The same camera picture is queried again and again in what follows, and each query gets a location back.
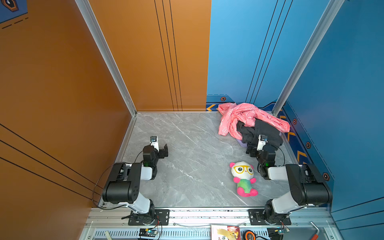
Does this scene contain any purple cloth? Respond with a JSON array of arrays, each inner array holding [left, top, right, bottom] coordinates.
[[237, 139, 247, 148]]

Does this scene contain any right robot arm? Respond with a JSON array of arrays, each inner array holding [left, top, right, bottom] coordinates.
[[247, 144, 333, 226]]

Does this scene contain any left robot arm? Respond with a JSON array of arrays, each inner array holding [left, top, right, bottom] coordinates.
[[102, 145, 169, 226]]

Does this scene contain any black cloth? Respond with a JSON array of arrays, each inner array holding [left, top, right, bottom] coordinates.
[[237, 120, 283, 147]]

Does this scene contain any pink patterned cloth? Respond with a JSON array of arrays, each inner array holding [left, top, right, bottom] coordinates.
[[218, 103, 290, 140]]

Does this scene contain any panda plush toy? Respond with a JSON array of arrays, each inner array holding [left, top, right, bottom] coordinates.
[[230, 161, 259, 197]]

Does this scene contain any right circuit board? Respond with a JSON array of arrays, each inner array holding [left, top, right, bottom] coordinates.
[[275, 226, 291, 236]]

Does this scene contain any circuit board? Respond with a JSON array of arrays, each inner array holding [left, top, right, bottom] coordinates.
[[275, 226, 291, 236], [138, 228, 159, 240]]

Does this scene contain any left circuit board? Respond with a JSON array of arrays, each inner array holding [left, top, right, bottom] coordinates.
[[138, 228, 159, 240]]

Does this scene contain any orange black tape measure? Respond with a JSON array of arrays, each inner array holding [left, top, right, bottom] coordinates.
[[243, 230, 257, 240]]

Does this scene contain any red yellow booklet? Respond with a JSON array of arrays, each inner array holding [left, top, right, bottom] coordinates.
[[211, 225, 241, 240]]

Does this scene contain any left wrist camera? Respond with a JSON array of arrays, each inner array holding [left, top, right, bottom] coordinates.
[[150, 136, 159, 151]]

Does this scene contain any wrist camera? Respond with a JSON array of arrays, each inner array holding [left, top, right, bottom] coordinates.
[[150, 136, 159, 151], [257, 135, 268, 151]]

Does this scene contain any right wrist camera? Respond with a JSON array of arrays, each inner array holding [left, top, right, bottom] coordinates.
[[257, 135, 268, 151]]

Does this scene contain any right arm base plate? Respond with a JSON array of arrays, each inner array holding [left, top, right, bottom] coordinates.
[[248, 209, 292, 226]]

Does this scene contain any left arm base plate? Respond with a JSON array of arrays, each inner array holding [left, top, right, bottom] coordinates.
[[128, 209, 170, 226]]

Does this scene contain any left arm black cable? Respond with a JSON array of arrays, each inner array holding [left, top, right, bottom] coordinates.
[[92, 163, 133, 210]]

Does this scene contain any red handled hex key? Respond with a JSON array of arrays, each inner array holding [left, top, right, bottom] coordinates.
[[309, 221, 321, 240]]

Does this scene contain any left aluminium corner post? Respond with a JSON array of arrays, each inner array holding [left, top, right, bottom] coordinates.
[[74, 0, 138, 117]]

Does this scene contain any aluminium corner post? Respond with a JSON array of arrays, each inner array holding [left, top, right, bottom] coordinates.
[[74, 0, 138, 117], [272, 0, 345, 117]]

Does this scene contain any right aluminium corner post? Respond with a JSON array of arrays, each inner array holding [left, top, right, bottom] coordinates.
[[272, 0, 345, 117]]

